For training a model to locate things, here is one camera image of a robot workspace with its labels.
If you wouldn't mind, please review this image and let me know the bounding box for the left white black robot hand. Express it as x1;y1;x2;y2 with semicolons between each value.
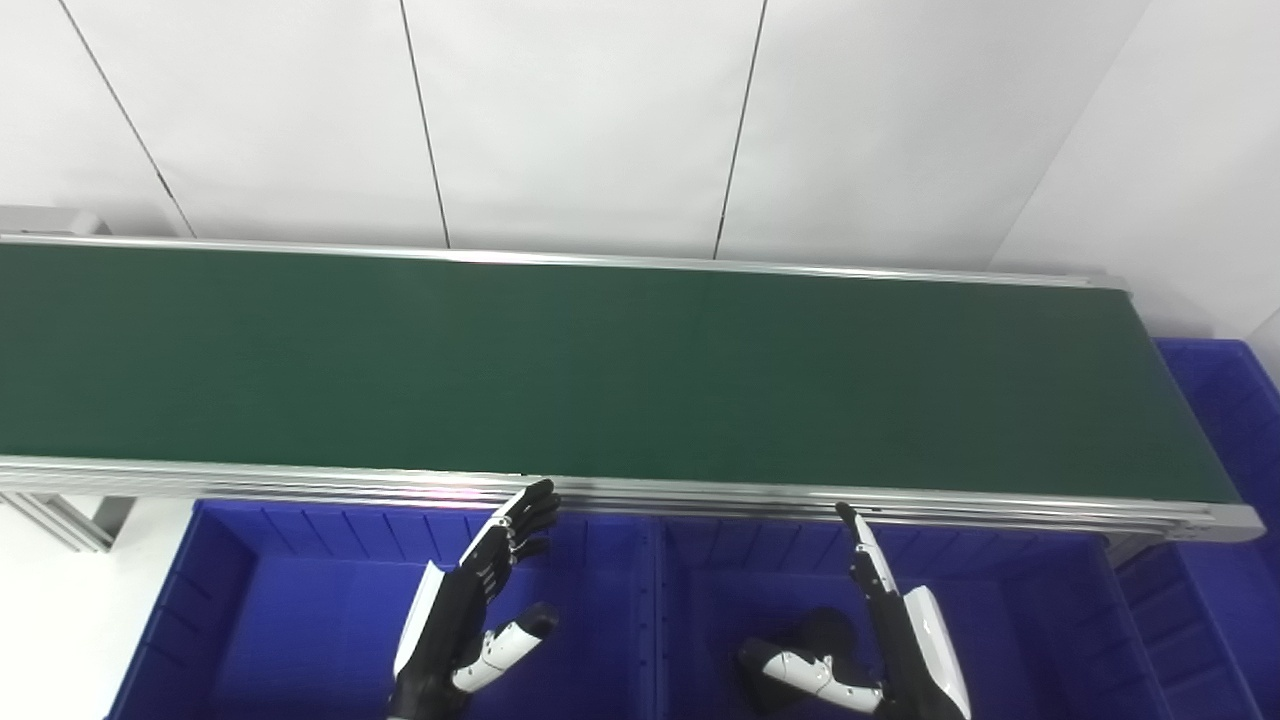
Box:
388;478;561;716

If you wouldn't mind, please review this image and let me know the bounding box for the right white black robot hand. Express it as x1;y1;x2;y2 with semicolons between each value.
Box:
738;502;971;720

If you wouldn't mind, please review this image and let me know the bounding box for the black cylinder block part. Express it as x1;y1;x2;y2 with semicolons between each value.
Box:
760;607;863;701

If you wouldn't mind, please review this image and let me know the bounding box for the blue plastic bin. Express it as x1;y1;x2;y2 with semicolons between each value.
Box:
655;515;1176;720
105;498;661;720
1115;338;1280;720

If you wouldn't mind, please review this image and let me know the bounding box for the green conveyor belt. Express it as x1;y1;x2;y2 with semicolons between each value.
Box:
0;243;1241;504
0;235;1266;546

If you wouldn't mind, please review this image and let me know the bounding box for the aluminium conveyor leg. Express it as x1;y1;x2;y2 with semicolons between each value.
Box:
1105;530;1166;566
0;492;136;553

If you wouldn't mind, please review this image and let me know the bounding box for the grey conveyor motor box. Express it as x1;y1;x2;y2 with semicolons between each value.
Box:
0;205;109;238

